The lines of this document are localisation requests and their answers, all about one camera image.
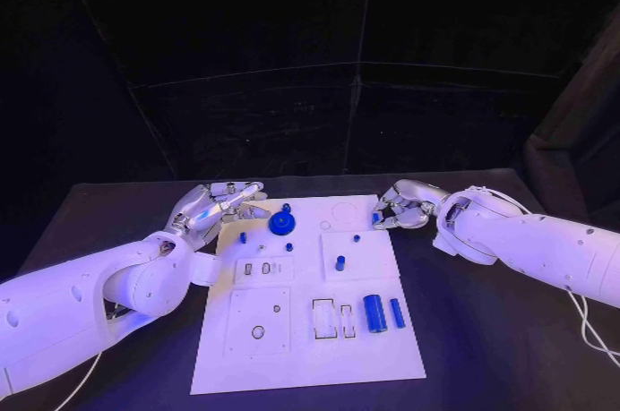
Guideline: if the thin long blue cylinder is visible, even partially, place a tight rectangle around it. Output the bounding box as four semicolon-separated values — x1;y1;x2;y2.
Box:
389;297;407;330

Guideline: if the white cable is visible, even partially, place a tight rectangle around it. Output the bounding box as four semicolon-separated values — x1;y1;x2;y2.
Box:
464;184;535;218
52;350;105;411
564;289;620;368

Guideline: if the white task board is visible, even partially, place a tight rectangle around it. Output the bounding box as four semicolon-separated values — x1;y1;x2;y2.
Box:
190;193;428;396

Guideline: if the blue gear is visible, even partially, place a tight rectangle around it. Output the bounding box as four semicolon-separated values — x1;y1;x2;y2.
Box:
267;210;297;236

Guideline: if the thick long blue cylinder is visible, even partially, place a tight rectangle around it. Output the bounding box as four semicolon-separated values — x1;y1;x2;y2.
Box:
362;294;389;334

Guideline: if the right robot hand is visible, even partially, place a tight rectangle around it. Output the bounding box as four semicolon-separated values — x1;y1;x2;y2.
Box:
372;178;454;231

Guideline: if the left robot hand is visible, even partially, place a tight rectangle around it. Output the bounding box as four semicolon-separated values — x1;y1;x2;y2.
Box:
167;181;272;252

